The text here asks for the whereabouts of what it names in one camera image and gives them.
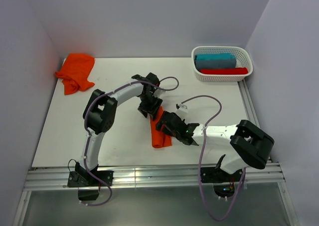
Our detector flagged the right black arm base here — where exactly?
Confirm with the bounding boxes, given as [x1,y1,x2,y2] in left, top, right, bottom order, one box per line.
[200,167,243,198]

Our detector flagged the aluminium rail frame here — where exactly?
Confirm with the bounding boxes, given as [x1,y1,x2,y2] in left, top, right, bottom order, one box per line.
[13,94,300,226]

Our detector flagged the grey rolled t-shirt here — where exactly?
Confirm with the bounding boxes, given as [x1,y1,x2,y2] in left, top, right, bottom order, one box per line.
[194,60,237,70]

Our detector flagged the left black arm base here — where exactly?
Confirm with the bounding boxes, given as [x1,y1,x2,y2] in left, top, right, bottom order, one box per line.
[67,159,114,202]

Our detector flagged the white plastic basket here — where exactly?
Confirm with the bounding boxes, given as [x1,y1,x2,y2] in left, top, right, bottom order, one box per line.
[191,46,253,82]

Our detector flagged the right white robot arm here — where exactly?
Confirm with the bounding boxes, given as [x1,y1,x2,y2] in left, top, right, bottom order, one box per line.
[156,111,274,181]

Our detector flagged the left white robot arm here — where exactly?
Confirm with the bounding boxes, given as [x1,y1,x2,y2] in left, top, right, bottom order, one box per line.
[79,73,162,186]

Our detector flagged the purple cable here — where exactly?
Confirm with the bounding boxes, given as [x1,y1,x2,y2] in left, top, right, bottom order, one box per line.
[83,76,179,207]
[181,95,247,222]

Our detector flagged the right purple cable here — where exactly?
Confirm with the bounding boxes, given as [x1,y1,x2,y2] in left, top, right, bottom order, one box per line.
[181,95,247,222]

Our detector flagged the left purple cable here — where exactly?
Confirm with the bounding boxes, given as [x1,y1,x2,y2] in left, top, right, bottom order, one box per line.
[83,76,179,207]

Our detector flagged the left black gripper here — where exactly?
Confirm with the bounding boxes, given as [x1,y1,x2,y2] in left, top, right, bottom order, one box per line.
[138,93,162,121]

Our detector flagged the red rolled t-shirt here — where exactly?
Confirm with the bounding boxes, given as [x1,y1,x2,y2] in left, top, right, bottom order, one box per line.
[199,67,249,75]

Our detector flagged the teal rolled t-shirt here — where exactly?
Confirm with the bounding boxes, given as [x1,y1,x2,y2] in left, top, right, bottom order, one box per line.
[194,53,237,62]

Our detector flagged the crumpled orange t-shirt pile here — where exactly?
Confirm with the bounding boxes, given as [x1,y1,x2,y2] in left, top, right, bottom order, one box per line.
[55,53,95,95]

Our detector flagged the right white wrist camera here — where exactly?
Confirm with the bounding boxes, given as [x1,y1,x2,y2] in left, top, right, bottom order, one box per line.
[176,103,188,114]

